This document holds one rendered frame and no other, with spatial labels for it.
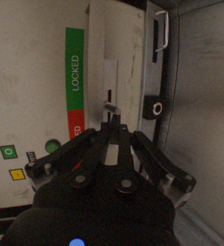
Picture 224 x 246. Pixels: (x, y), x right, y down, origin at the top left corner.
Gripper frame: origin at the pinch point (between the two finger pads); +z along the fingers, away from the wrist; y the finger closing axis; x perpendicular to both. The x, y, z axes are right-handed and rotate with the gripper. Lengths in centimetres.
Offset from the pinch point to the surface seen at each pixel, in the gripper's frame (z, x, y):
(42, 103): 0.3, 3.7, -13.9
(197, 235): -6.9, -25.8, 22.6
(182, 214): -0.4, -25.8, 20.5
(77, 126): 3.5, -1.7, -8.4
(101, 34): 1.9, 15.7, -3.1
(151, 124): 12.6, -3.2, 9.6
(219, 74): 2.3, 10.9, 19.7
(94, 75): 1.4, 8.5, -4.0
